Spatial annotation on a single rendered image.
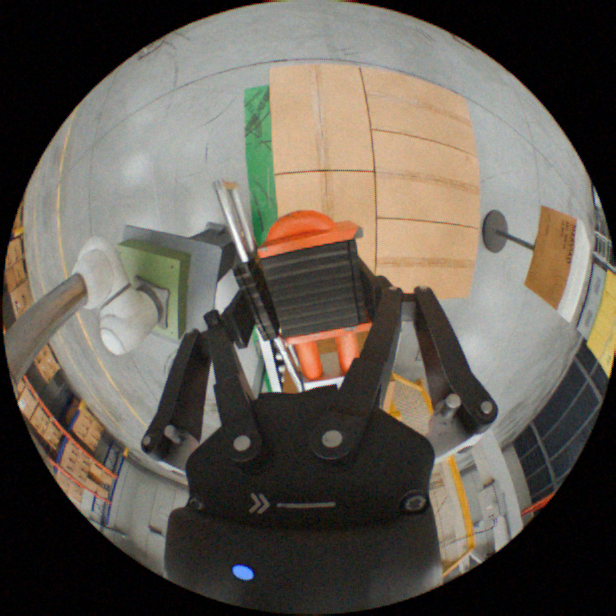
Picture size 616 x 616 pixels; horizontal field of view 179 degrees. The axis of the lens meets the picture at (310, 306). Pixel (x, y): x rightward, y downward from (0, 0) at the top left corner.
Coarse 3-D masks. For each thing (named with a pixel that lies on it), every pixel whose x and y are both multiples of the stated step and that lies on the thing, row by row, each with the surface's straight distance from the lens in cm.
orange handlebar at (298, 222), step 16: (288, 224) 16; (304, 224) 16; (320, 224) 16; (336, 224) 17; (272, 240) 17; (352, 336) 20; (304, 352) 21; (352, 352) 22; (304, 368) 23; (320, 368) 23
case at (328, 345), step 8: (360, 336) 99; (320, 344) 96; (328, 344) 96; (360, 344) 94; (320, 352) 92; (328, 352) 91; (360, 352) 90; (296, 368) 87; (288, 376) 84; (392, 376) 81; (288, 384) 81; (392, 384) 81; (288, 392) 79; (296, 392) 78; (392, 392) 85; (384, 400) 87; (384, 408) 92
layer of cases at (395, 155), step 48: (288, 96) 102; (336, 96) 103; (384, 96) 109; (432, 96) 125; (288, 144) 93; (336, 144) 93; (384, 144) 98; (432, 144) 110; (288, 192) 90; (336, 192) 90; (384, 192) 95; (432, 192) 105; (384, 240) 96; (432, 240) 107; (432, 288) 115
